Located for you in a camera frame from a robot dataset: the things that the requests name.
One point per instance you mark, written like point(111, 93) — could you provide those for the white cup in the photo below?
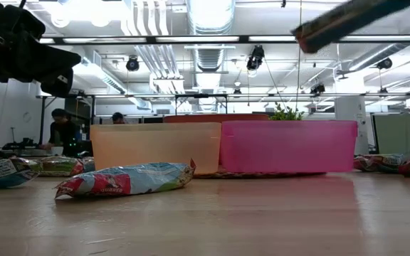
point(57, 151)

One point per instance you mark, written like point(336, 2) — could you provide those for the black overhead light bar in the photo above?
point(151, 39)

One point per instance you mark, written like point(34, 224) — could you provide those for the blue white granola bar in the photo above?
point(89, 164)

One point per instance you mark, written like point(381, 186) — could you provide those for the white column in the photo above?
point(349, 121)

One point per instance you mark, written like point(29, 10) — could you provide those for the translucent orange shallow bin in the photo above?
point(155, 145)

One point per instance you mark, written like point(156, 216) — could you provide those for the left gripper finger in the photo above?
point(57, 85)
point(52, 60)

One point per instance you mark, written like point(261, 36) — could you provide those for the silver ventilation duct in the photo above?
point(210, 21)

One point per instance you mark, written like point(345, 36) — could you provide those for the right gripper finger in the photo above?
point(333, 25)

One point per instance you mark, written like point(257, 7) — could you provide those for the translucent pink shallow bin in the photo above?
point(290, 145)

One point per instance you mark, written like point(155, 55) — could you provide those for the person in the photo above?
point(118, 118)
point(64, 133)

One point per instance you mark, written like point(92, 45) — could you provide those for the small green potted plant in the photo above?
point(285, 114)

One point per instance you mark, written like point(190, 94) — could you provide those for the grey office partition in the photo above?
point(404, 133)

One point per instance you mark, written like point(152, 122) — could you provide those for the black metal frame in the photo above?
point(201, 95)

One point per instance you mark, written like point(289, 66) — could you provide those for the black ceiling spotlight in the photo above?
point(317, 89)
point(132, 64)
point(255, 57)
point(384, 63)

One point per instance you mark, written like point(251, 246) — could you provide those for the light blue granola bar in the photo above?
point(2, 170)
point(126, 179)

